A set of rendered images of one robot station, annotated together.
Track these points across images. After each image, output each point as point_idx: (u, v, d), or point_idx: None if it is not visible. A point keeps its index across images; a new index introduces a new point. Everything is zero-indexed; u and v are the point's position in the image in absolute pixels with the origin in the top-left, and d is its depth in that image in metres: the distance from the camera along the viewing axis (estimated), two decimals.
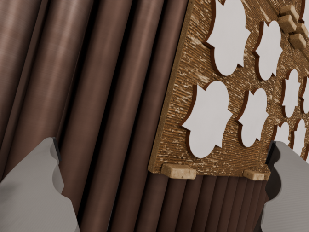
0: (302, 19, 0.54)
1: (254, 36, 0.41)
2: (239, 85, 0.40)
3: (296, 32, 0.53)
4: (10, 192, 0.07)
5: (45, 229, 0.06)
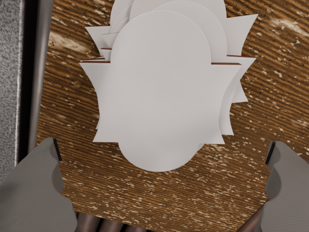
0: None
1: None
2: None
3: None
4: (10, 192, 0.07)
5: (45, 229, 0.06)
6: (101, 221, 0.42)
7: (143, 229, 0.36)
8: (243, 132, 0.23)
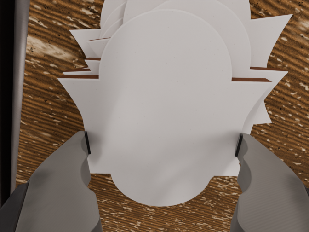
0: None
1: None
2: None
3: None
4: (43, 178, 0.08)
5: (71, 218, 0.06)
6: None
7: None
8: None
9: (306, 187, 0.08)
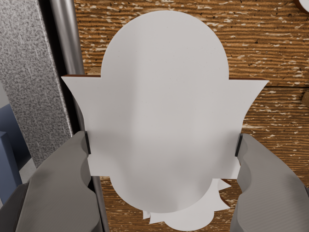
0: None
1: None
2: None
3: None
4: (43, 178, 0.08)
5: (71, 218, 0.06)
6: None
7: None
8: None
9: (306, 187, 0.08)
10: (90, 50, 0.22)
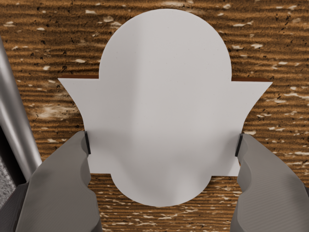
0: None
1: None
2: None
3: None
4: (43, 178, 0.08)
5: (71, 218, 0.06)
6: None
7: None
8: None
9: (306, 187, 0.08)
10: None
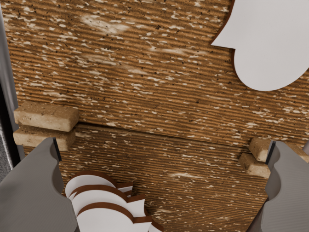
0: None
1: None
2: None
3: None
4: (10, 192, 0.07)
5: (45, 229, 0.06)
6: None
7: None
8: (183, 228, 0.31)
9: None
10: (24, 84, 0.20)
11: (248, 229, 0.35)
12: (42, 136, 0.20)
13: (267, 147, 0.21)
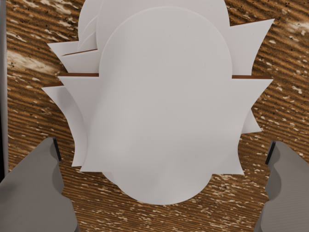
0: None
1: None
2: None
3: None
4: (10, 192, 0.07)
5: (45, 229, 0.06)
6: None
7: None
8: (254, 159, 0.19)
9: None
10: None
11: None
12: None
13: None
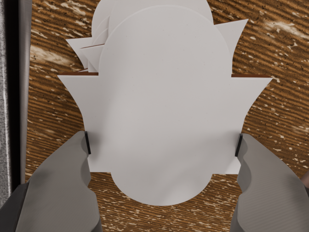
0: None
1: None
2: None
3: None
4: (43, 178, 0.08)
5: (71, 218, 0.06)
6: None
7: None
8: None
9: (306, 187, 0.08)
10: None
11: None
12: None
13: None
